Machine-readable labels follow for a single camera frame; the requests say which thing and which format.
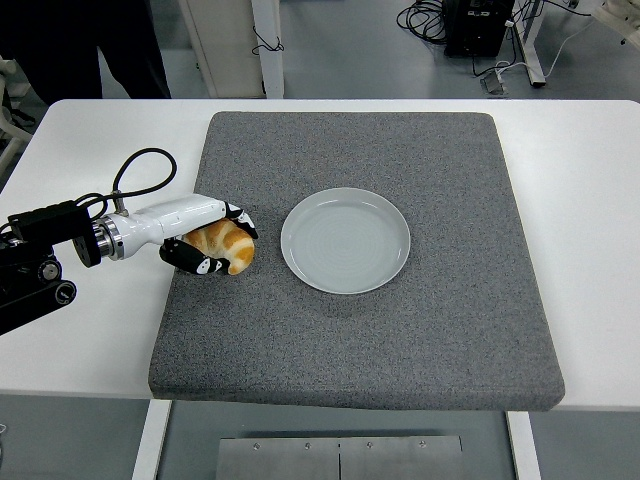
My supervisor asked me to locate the golden croissant bread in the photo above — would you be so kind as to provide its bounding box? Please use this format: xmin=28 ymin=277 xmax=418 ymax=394
xmin=182 ymin=218 xmax=257 ymax=276

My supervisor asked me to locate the grey felt mat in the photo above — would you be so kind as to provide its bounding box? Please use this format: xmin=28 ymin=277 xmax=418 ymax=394
xmin=148 ymin=110 xmax=567 ymax=413

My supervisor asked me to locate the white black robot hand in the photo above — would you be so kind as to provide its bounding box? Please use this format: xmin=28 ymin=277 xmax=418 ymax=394
xmin=119 ymin=193 xmax=260 ymax=277

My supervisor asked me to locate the grey metal plate with screws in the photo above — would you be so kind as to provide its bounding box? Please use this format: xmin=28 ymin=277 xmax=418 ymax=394
xmin=218 ymin=435 xmax=464 ymax=480

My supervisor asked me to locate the white floor cable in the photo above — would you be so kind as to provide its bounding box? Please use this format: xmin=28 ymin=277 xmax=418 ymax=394
xmin=497 ymin=19 xmax=599 ymax=81

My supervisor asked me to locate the black cable bundle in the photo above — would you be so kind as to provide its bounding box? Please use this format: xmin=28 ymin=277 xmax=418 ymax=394
xmin=396 ymin=0 xmax=451 ymax=47

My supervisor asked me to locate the round grey plate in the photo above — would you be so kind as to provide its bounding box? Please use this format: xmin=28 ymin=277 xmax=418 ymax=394
xmin=280 ymin=187 xmax=412 ymax=295

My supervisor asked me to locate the white table leg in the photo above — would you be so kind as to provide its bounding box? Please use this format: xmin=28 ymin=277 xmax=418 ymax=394
xmin=131 ymin=399 xmax=174 ymax=480
xmin=505 ymin=410 xmax=542 ymax=480

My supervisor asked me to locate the beige white cabinet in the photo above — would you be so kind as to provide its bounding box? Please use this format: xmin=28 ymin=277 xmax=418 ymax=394
xmin=178 ymin=0 xmax=286 ymax=100

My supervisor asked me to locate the thin black cable loop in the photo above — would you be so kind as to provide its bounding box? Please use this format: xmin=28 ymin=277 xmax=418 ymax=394
xmin=251 ymin=24 xmax=285 ymax=56

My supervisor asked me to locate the white equipment piece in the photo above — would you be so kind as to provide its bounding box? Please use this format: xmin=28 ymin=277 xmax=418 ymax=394
xmin=592 ymin=0 xmax=640 ymax=49

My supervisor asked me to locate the person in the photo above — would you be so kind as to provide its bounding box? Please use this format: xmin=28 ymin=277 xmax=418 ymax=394
xmin=0 ymin=0 xmax=172 ymax=106

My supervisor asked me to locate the white desk leg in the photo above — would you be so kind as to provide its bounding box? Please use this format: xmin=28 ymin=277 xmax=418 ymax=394
xmin=514 ymin=0 xmax=547 ymax=90

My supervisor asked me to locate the black computer tower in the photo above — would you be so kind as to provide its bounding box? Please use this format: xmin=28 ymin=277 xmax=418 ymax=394
xmin=443 ymin=0 xmax=516 ymax=57

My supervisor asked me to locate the small clear floor box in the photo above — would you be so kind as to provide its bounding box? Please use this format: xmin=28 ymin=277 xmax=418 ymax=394
xmin=479 ymin=69 xmax=510 ymax=96

